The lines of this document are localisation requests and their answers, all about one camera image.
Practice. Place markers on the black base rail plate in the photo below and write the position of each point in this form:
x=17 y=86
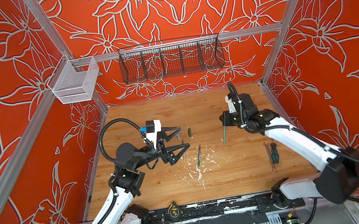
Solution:
x=261 y=202

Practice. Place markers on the green handled screwdriver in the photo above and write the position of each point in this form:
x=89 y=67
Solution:
x=274 y=153

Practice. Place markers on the yellow black tape measure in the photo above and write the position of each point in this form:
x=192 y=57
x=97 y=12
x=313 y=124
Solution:
x=174 y=211

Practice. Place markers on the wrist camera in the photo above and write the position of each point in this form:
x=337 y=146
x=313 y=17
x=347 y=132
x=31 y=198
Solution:
x=231 y=106
x=150 y=132

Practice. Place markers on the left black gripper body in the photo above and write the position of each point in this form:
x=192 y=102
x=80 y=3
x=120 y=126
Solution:
x=147 y=154

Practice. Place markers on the black wire basket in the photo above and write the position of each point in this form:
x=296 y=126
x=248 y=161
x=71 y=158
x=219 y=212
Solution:
x=171 y=58

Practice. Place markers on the dark green pen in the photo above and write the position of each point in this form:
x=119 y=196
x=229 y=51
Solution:
x=199 y=156

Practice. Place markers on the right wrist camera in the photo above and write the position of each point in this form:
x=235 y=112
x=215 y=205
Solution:
x=231 y=106

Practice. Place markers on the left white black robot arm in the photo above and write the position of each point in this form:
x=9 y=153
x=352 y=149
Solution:
x=126 y=181

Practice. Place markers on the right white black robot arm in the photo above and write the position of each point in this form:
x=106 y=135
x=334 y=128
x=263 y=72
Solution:
x=337 y=170

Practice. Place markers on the small circuit board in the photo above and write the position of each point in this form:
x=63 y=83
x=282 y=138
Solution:
x=291 y=218

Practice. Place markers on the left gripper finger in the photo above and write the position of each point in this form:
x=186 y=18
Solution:
x=174 y=153
x=169 y=133

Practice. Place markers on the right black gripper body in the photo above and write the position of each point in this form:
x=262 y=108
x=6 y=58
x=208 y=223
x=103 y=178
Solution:
x=231 y=119

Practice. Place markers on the white wire basket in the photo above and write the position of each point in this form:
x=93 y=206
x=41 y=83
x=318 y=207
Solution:
x=73 y=83

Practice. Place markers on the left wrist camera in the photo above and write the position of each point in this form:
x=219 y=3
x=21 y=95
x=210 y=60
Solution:
x=150 y=132

